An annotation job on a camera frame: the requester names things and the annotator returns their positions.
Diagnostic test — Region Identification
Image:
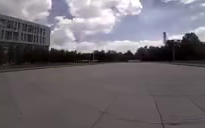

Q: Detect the grey concrete pavement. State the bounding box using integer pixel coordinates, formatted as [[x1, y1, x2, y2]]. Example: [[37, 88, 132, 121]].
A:
[[0, 61, 205, 128]]

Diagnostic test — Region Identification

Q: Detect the row of dark trees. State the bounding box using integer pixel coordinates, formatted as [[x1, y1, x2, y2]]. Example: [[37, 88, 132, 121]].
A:
[[0, 32, 205, 65]]

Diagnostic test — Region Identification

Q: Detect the tall tower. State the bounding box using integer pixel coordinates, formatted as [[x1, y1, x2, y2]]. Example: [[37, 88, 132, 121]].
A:
[[162, 31, 167, 45]]

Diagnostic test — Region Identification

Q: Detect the grey multi-storey building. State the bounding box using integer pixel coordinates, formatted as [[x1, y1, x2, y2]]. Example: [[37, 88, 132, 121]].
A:
[[0, 12, 52, 66]]

